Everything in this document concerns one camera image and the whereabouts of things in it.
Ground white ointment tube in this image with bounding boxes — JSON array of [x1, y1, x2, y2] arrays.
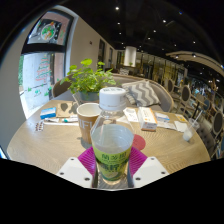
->
[[43, 116, 80, 124]]

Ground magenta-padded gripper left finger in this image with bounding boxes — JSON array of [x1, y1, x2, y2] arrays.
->
[[56, 146, 99, 190]]

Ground clear green-labelled water bottle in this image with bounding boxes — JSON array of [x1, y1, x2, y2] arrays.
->
[[89, 86, 135, 187]]

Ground group of ceiling spotlights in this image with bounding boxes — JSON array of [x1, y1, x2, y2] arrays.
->
[[113, 4, 201, 51]]

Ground flat round red coaster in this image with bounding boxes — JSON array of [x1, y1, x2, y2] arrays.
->
[[131, 133, 147, 152]]

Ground small blue white box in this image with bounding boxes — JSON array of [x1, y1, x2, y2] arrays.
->
[[39, 106, 58, 120]]

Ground white paper packets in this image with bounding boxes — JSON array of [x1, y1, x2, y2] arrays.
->
[[156, 120, 178, 131]]

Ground tan mug with white inside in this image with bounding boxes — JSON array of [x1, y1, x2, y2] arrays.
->
[[76, 102, 102, 145]]

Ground grey white chevron pillow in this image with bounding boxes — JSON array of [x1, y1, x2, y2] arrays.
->
[[121, 79, 162, 108]]

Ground small yellow card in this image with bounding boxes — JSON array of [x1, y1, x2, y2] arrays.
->
[[174, 113, 188, 123]]

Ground white orange medicine box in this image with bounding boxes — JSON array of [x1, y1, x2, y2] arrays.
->
[[137, 106, 158, 132]]

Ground green potted plant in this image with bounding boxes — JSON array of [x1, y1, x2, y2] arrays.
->
[[59, 58, 118, 103]]

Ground grey tufted chair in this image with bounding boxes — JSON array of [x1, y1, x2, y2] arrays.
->
[[196, 123, 218, 158]]

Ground brown paper card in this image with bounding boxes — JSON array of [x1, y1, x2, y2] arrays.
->
[[55, 101, 80, 118]]

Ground clear plastic cup with straw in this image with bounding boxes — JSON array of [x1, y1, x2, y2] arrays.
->
[[182, 109, 204, 142]]

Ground white blue card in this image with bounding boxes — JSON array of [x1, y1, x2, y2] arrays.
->
[[154, 112, 171, 123]]

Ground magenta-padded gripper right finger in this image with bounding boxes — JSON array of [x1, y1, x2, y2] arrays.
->
[[128, 146, 170, 189]]

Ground group of round-backed chairs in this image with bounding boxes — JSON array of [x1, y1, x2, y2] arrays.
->
[[164, 78, 224, 159]]

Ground white folded tissue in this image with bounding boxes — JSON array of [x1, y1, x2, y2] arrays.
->
[[173, 120, 189, 133]]

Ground grey curved sofa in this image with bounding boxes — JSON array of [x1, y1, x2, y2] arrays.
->
[[51, 73, 175, 113]]

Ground blister pack of pills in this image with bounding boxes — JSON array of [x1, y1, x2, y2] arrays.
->
[[34, 120, 46, 132]]

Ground window with painted decorations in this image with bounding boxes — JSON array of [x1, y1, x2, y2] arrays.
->
[[19, 9, 74, 119]]

